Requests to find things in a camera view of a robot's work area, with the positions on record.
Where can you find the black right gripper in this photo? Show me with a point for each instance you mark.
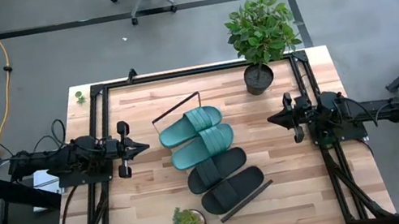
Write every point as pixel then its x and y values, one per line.
pixel 302 112

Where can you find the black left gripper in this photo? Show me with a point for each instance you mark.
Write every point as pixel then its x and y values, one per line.
pixel 120 150

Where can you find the teal rubber slide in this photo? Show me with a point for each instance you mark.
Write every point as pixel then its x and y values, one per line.
pixel 182 129
pixel 198 149

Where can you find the black rubber slide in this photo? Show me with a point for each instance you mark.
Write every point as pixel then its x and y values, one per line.
pixel 234 190
pixel 216 171

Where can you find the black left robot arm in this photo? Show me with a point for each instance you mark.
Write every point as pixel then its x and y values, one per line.
pixel 63 158

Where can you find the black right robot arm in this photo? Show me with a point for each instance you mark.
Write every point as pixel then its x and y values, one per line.
pixel 373 114

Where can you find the wooden shelf with black legs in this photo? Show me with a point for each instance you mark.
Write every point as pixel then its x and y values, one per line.
pixel 246 202

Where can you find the small green leaf sprig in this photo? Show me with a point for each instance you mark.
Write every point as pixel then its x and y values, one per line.
pixel 79 97

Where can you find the leafy green plant in pot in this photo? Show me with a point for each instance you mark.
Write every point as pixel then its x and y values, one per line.
pixel 261 31

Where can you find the white box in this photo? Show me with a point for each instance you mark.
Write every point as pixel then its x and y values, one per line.
pixel 40 179

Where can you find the black clamp on frame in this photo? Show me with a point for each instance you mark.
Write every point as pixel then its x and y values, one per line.
pixel 131 75

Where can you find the black aluminium table frame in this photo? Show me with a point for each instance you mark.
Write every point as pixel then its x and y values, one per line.
pixel 196 70

